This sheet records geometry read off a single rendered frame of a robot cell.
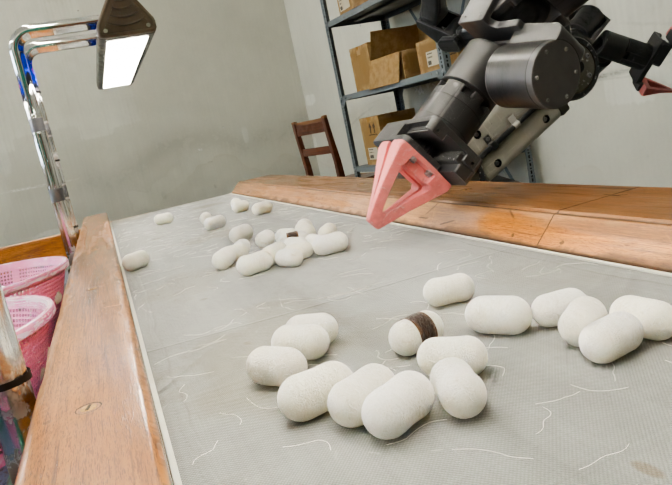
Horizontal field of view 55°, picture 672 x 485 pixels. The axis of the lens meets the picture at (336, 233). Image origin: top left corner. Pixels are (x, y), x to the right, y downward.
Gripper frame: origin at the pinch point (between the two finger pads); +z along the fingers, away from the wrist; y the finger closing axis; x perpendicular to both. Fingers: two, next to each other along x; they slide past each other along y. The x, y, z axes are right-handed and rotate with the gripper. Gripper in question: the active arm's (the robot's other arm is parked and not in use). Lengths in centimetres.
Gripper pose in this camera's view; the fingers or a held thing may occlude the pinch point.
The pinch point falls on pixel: (377, 217)
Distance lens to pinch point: 59.9
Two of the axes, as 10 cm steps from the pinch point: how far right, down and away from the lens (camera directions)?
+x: 7.3, 6.0, 3.4
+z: -5.9, 8.0, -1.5
